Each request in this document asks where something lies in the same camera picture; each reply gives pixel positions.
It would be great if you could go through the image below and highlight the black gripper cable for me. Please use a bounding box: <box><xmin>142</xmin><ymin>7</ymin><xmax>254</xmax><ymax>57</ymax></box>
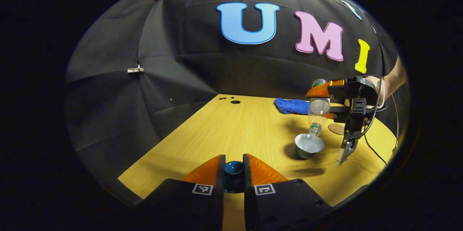
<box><xmin>362</xmin><ymin>79</ymin><xmax>398</xmax><ymax>166</ymax></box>

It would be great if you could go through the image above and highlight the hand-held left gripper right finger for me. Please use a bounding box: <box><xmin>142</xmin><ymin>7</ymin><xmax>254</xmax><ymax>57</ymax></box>
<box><xmin>242</xmin><ymin>153</ymin><xmax>331</xmax><ymax>231</ymax></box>

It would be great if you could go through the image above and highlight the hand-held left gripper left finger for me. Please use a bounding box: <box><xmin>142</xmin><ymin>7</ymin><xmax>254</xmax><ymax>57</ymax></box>
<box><xmin>135</xmin><ymin>154</ymin><xmax>226</xmax><ymax>231</ymax></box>

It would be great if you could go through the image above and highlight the dark blue teacup lid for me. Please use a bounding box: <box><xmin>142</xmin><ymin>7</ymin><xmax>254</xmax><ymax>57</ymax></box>
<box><xmin>224</xmin><ymin>161</ymin><xmax>246</xmax><ymax>193</ymax></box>

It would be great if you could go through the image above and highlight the clear plastic water bottle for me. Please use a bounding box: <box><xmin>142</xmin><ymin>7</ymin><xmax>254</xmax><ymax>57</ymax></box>
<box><xmin>307</xmin><ymin>78</ymin><xmax>331</xmax><ymax>137</ymax></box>

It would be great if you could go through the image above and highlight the blue towel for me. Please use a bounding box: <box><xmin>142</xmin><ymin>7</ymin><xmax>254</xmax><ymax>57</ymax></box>
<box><xmin>274</xmin><ymin>98</ymin><xmax>311</xmax><ymax>115</ymax></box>

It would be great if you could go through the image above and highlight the green teacup white inside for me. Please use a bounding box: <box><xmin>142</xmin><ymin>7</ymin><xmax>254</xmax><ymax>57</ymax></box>
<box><xmin>294</xmin><ymin>133</ymin><xmax>326</xmax><ymax>160</ymax></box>

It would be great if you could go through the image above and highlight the round brown coaster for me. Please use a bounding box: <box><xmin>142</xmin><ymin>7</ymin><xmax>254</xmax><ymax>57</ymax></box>
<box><xmin>328</xmin><ymin>123</ymin><xmax>347</xmax><ymax>136</ymax></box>

